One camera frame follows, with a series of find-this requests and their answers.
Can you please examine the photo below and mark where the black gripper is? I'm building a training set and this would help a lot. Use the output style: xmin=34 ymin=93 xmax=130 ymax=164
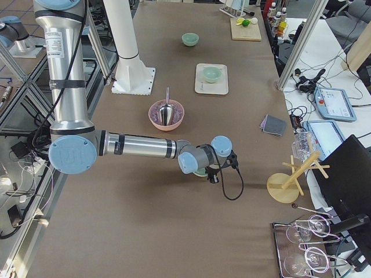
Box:
xmin=205 ymin=166 xmax=220 ymax=184

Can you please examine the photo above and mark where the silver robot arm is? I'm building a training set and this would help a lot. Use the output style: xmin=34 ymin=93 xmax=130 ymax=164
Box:
xmin=34 ymin=1 xmax=235 ymax=182
xmin=1 ymin=16 xmax=45 ymax=58

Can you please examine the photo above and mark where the pink bowl with ice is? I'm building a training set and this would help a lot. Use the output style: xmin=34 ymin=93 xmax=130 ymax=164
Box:
xmin=148 ymin=99 xmax=185 ymax=131

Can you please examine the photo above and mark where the wooden mug tree stand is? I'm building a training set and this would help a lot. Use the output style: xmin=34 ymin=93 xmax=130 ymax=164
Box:
xmin=267 ymin=151 xmax=330 ymax=204

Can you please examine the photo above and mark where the grey folded cloth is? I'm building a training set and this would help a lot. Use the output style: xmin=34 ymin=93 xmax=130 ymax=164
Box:
xmin=260 ymin=115 xmax=287 ymax=137

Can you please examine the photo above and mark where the steel ice scoop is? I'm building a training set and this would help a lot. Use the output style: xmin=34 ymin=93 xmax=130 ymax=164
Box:
xmin=158 ymin=87 xmax=174 ymax=126

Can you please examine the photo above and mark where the cream rabbit serving tray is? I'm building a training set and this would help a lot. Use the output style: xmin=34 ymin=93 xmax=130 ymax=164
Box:
xmin=195 ymin=63 xmax=229 ymax=96

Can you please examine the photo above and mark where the clear glass mug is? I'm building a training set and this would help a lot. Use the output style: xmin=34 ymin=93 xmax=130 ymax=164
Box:
xmin=292 ymin=132 xmax=317 ymax=160

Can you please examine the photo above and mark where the light green center bowl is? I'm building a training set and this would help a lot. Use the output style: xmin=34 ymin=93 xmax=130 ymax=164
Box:
xmin=202 ymin=66 xmax=221 ymax=83

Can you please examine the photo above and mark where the wine glass upper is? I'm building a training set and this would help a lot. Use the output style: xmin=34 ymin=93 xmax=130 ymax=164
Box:
xmin=286 ymin=214 xmax=330 ymax=243

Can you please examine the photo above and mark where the wine glass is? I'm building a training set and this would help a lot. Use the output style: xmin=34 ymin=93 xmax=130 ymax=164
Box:
xmin=286 ymin=214 xmax=330 ymax=243
xmin=283 ymin=247 xmax=330 ymax=277

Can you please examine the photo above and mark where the wine glass lower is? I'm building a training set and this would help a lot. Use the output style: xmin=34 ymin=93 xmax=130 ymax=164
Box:
xmin=283 ymin=247 xmax=330 ymax=277

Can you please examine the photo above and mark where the blue teach pendant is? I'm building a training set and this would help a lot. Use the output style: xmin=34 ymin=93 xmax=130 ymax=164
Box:
xmin=314 ymin=87 xmax=357 ymax=122

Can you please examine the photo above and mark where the wooden cutting board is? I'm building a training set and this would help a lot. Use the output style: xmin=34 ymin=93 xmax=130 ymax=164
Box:
xmin=230 ymin=18 xmax=261 ymax=42

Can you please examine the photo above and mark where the lemon slice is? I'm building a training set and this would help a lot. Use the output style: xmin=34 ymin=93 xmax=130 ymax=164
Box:
xmin=236 ymin=17 xmax=245 ymax=25

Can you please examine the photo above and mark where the green lime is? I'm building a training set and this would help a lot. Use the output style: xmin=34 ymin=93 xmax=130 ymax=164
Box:
xmin=242 ymin=19 xmax=250 ymax=27

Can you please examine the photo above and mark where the white garlic bulb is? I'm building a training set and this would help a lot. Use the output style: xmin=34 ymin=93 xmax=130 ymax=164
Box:
xmin=250 ymin=17 xmax=258 ymax=24

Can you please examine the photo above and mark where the black camera cable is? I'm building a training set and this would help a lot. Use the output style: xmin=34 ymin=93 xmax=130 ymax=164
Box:
xmin=213 ymin=150 xmax=245 ymax=201

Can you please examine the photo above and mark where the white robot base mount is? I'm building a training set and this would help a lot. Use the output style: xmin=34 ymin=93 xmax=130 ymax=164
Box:
xmin=104 ymin=0 xmax=155 ymax=96

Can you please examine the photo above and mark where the aluminium frame post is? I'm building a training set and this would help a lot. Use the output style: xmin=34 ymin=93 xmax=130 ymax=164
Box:
xmin=277 ymin=0 xmax=328 ymax=91

